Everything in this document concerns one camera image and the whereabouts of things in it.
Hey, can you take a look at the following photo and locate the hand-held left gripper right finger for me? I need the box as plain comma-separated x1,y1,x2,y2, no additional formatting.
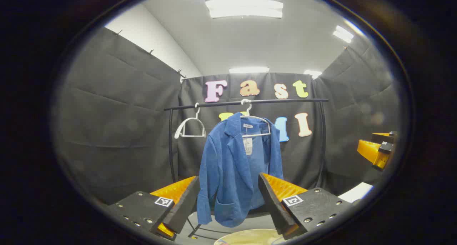
258,172,354,240

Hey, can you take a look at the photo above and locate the ceiling light panel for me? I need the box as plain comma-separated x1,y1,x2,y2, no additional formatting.
333,25,355,43
228,67,270,74
205,0,284,19

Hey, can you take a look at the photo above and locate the black clothes rack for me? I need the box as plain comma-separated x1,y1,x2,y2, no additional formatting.
164,98,329,238

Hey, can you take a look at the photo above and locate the blue corduroy jacket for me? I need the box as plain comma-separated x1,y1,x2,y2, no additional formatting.
196,112,284,228

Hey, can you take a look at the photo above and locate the white clothes hanger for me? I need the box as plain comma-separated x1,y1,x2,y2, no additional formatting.
174,103,207,139
240,99,272,138

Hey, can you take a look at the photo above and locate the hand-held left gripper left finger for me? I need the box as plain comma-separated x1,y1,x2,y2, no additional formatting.
107,176,200,242

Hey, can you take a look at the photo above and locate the black backdrop cloth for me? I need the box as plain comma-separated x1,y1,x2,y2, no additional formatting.
54,27,400,206

